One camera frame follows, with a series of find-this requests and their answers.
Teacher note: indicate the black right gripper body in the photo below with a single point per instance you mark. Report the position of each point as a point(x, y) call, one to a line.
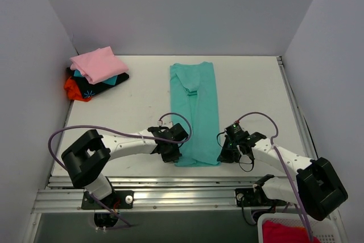
point(225, 155)

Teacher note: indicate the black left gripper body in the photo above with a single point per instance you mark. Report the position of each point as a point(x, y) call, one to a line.
point(169, 153)

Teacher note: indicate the teal t shirt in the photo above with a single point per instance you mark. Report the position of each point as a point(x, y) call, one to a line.
point(193, 94)

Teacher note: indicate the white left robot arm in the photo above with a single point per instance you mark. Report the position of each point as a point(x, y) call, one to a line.
point(86, 157)

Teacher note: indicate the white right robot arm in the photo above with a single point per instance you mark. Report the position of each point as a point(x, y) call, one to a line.
point(312, 183)

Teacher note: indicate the magenta t shirt in basket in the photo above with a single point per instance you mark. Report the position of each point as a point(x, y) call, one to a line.
point(278, 233)

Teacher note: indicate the black folded patterned t shirt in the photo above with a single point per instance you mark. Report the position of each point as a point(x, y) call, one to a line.
point(90, 90)

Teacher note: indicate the orange garment in basket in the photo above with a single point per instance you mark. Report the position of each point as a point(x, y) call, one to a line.
point(301, 228)

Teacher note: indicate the pink folded t shirt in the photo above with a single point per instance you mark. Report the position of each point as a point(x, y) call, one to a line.
point(99, 65)

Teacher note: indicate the orange folded t shirt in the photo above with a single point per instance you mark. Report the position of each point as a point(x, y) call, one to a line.
point(72, 91)

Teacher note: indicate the white plastic laundry basket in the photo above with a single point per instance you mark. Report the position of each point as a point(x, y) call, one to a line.
point(325, 231)

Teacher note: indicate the aluminium table frame rails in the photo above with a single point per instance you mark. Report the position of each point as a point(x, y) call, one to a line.
point(251, 89)

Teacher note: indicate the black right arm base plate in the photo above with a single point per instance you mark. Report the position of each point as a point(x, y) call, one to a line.
point(245, 197)

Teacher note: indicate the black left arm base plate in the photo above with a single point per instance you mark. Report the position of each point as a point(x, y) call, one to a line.
point(119, 199)

